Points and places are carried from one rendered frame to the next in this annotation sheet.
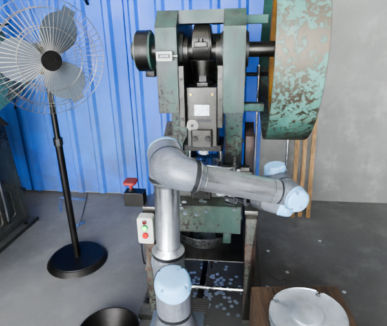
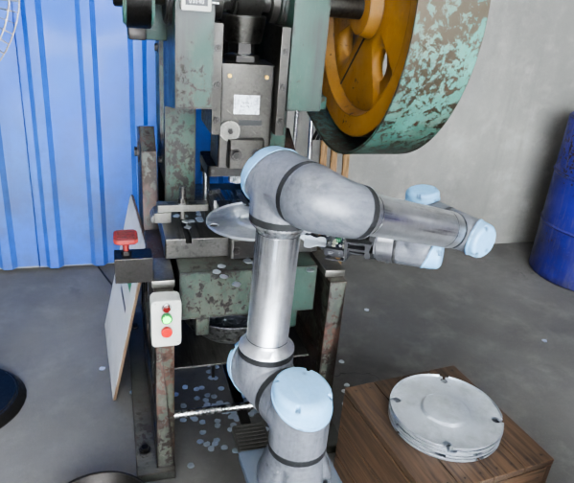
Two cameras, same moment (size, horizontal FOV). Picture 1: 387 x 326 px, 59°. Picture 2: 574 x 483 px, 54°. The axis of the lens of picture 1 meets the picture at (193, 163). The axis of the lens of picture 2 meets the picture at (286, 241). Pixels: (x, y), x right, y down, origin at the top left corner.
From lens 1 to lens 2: 53 cm
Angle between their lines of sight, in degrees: 24
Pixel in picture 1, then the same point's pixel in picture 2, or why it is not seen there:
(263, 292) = (365, 391)
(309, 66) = (459, 36)
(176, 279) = (311, 389)
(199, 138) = (242, 153)
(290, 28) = not seen: outside the picture
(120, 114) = not seen: outside the picture
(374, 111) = not seen: hidden behind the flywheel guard
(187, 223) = (227, 302)
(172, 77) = (204, 43)
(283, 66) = (424, 34)
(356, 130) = not seen: hidden behind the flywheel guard
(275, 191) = (458, 228)
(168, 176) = (331, 213)
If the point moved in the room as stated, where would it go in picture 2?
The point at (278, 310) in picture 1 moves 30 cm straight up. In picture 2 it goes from (406, 412) to (426, 311)
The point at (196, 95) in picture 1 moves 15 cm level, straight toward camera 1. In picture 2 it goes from (238, 78) to (258, 87)
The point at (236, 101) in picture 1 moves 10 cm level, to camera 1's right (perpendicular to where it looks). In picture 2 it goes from (310, 90) to (343, 90)
